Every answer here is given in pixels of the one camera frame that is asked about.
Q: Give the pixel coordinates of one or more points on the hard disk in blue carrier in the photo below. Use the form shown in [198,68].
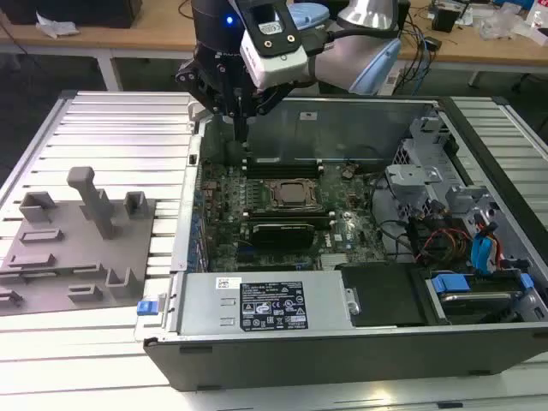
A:
[449,284]

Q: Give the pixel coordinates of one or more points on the silver power supply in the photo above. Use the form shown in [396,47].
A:
[201,304]

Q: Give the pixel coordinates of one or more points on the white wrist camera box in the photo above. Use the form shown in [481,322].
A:
[274,64]

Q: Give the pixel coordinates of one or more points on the black PC case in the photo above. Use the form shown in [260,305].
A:
[299,364]

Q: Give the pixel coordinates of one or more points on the black power adapter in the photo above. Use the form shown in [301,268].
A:
[432,43]

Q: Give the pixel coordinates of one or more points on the blue case latch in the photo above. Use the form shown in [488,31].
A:
[146,308]

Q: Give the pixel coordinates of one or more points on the CPU socket with CPU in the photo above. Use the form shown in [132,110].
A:
[293,192]

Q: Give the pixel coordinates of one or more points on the crumpled white paper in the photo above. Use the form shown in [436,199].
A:
[55,27]

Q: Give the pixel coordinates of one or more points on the black RAM slot row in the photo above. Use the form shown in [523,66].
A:
[287,217]
[282,171]

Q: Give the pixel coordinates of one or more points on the green motherboard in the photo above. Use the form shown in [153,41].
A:
[222,201]

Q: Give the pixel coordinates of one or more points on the small black box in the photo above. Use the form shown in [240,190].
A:
[445,20]

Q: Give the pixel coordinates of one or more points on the gray parts rack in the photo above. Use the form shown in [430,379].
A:
[85,252]

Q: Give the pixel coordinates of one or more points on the white and red box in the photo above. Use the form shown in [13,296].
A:
[539,25]

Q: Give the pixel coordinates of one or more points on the black power supply label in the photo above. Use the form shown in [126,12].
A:
[274,306]

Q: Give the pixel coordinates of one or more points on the installed green RAM stick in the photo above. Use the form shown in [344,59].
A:
[282,160]

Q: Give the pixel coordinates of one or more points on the silver drive cage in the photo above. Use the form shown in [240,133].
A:
[413,175]

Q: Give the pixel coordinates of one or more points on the silver chipset heatsink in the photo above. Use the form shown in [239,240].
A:
[333,262]

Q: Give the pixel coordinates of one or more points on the wooden desk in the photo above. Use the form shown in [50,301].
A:
[162,40]

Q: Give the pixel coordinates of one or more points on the black graphics card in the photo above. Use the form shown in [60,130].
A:
[282,235]

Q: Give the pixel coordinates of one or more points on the black plastic drive cover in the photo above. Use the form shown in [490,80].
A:
[381,295]

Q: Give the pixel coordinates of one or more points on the large black box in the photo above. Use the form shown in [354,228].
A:
[64,10]

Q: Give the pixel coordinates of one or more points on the clear plastic bag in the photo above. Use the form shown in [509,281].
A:
[501,21]

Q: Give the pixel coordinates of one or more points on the silver case latch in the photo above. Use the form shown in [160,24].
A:
[194,112]

